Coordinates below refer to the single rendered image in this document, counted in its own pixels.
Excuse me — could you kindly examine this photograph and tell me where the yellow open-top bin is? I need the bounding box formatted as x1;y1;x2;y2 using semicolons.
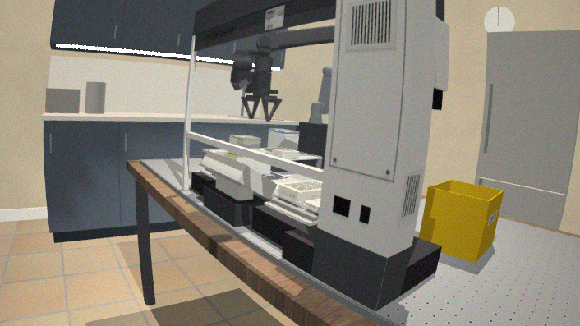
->
418;180;504;263

